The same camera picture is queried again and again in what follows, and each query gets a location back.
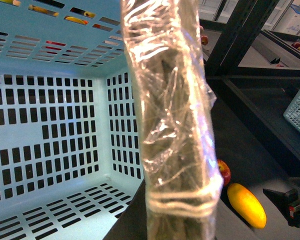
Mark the light blue plastic basket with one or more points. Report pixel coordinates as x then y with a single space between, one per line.
69 151

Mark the black shelf post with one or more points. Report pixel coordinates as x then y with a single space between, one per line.
242 28

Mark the red apple on table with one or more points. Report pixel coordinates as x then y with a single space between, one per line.
225 172

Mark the yellow mango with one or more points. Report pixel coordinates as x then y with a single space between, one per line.
247 205

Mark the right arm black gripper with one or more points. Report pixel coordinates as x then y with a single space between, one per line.
288 203

